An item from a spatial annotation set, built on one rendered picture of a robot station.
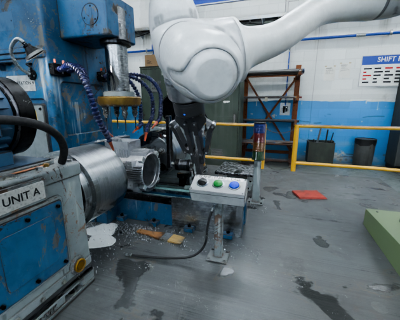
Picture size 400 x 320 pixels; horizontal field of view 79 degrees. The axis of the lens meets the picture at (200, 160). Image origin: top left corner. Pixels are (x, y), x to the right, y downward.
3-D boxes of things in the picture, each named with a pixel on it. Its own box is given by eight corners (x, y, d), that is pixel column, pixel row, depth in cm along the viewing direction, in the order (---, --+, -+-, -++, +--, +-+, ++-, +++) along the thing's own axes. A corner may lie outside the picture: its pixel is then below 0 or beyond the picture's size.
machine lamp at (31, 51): (-1, 77, 85) (-8, 39, 82) (30, 80, 95) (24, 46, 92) (37, 75, 79) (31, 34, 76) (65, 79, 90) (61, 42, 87)
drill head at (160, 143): (126, 178, 128) (123, 131, 123) (161, 161, 166) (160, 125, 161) (169, 183, 121) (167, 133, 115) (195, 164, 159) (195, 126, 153)
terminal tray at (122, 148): (105, 157, 107) (103, 141, 106) (120, 152, 117) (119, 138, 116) (128, 159, 104) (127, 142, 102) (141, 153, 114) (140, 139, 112)
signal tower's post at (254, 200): (246, 203, 125) (251, 122, 115) (248, 198, 132) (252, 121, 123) (262, 205, 122) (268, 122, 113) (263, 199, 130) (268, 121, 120)
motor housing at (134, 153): (101, 192, 107) (98, 150, 103) (127, 180, 125) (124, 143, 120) (141, 197, 101) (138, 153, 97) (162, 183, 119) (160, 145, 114)
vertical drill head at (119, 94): (91, 131, 102) (77, 3, 91) (117, 127, 119) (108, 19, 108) (127, 133, 97) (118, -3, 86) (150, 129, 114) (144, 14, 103)
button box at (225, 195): (190, 200, 77) (188, 188, 74) (197, 185, 82) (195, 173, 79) (244, 207, 72) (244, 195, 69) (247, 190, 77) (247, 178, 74)
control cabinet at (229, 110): (199, 176, 446) (198, 63, 402) (206, 169, 492) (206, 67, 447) (237, 179, 425) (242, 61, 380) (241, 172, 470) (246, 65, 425)
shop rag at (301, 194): (317, 191, 142) (317, 190, 142) (327, 199, 131) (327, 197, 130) (291, 191, 142) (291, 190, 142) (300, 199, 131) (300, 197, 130)
